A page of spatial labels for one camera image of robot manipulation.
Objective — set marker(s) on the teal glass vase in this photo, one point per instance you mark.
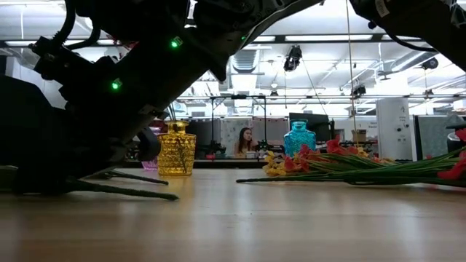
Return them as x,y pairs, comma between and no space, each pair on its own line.
299,140

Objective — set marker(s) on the grey partition panel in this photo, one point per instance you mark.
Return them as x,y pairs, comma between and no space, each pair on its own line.
433,140

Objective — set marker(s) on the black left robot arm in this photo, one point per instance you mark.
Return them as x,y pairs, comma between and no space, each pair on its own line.
204,36

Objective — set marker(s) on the person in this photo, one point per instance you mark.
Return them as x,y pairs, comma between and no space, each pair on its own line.
245,140

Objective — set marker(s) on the distant black station frame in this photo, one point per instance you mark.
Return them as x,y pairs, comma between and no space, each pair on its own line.
238,97

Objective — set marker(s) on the white cabinet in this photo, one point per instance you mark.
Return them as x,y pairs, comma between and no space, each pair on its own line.
395,120

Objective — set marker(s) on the cardboard box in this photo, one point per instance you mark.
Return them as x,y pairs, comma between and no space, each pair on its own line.
359,136

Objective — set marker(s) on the yellow artificial flower bunch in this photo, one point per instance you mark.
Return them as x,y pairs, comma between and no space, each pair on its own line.
361,151
127,191
273,169

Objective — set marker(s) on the yellow glass vase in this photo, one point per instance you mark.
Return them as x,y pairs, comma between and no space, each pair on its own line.
165,156

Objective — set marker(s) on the black hanging camera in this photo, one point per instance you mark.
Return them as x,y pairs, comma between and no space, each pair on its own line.
293,58
359,90
430,63

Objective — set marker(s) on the black office chair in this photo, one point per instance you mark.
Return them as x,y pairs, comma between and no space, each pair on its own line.
455,143

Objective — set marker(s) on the pink glass vase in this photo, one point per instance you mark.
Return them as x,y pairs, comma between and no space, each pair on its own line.
150,166

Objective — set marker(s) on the black monitor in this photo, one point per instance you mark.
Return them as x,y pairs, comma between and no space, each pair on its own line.
320,125

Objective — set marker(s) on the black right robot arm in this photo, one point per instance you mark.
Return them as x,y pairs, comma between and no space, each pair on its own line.
429,22

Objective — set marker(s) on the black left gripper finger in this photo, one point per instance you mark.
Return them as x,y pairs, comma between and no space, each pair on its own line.
149,145
29,138

